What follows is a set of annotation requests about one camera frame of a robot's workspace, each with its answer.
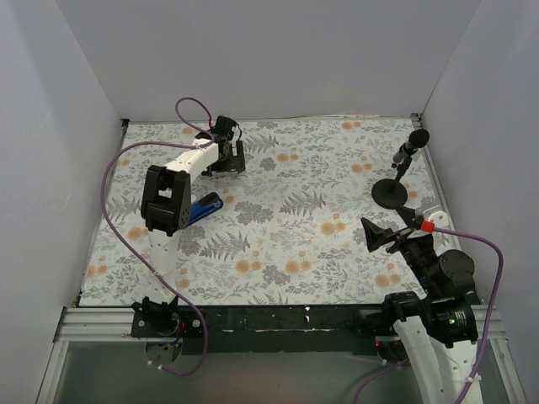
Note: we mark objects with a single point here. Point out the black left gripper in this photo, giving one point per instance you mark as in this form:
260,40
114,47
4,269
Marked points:
232,163

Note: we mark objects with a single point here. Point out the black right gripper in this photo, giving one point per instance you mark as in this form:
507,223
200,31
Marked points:
398,242

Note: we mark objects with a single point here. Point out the blue black stapler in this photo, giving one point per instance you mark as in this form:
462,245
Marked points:
204,207

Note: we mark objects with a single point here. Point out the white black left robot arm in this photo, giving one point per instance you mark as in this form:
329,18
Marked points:
168,208

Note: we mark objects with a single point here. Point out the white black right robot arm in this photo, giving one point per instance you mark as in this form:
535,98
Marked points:
439,331

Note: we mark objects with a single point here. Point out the black microphone on stand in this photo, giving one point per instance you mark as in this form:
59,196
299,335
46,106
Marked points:
389,193

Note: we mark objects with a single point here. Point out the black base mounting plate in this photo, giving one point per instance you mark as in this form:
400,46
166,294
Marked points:
356,329

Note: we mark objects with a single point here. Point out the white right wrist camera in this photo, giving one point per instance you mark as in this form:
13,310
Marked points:
432,216

